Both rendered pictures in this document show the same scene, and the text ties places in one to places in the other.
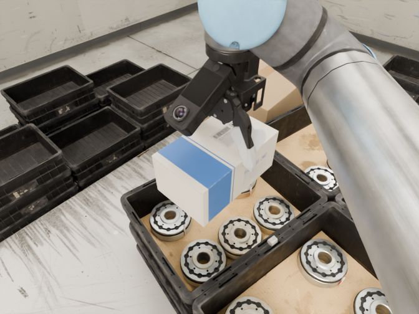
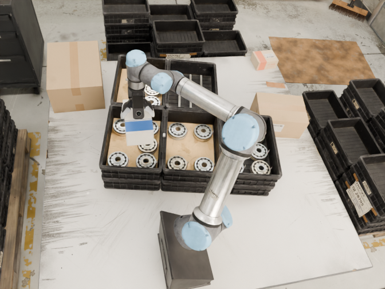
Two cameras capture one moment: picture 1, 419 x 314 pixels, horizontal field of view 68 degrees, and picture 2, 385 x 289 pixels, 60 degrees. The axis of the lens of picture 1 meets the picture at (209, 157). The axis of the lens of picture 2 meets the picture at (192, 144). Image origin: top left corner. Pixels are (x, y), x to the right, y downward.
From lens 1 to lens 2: 110 cm
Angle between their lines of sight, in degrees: 41
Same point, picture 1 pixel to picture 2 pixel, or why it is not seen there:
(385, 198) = (209, 105)
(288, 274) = (172, 143)
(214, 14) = (162, 90)
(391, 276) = (216, 113)
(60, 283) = (93, 226)
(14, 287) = (77, 246)
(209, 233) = (135, 153)
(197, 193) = (150, 133)
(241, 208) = not seen: hidden behind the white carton
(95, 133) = not seen: outside the picture
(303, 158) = not seen: hidden behind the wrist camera
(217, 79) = (141, 97)
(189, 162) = (138, 127)
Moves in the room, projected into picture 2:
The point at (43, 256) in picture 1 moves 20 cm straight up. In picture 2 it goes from (71, 229) to (63, 212)
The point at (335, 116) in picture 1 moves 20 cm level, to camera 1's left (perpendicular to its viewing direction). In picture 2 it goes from (192, 95) to (160, 125)
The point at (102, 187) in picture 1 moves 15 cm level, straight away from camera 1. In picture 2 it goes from (52, 184) to (23, 180)
